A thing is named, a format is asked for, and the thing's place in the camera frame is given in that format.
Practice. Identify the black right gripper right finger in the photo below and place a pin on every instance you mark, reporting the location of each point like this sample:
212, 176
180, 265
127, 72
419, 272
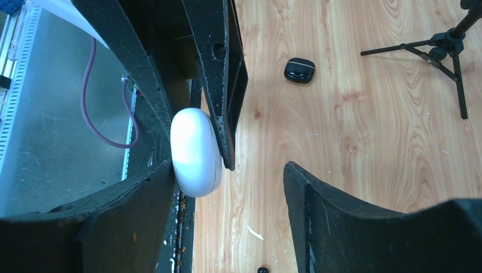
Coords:
334, 231

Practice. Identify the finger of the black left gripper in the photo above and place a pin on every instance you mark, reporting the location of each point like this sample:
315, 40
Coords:
223, 71
122, 27

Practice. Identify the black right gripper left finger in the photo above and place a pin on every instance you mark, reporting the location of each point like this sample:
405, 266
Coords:
90, 234

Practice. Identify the white gold earbud charging case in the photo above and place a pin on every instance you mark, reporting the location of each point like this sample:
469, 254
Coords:
196, 158

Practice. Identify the black earbud case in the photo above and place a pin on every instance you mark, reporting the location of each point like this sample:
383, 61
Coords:
299, 70

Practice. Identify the white paper scrap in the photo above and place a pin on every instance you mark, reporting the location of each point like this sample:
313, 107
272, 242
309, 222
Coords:
254, 233

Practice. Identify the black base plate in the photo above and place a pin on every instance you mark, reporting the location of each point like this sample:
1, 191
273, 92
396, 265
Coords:
163, 216

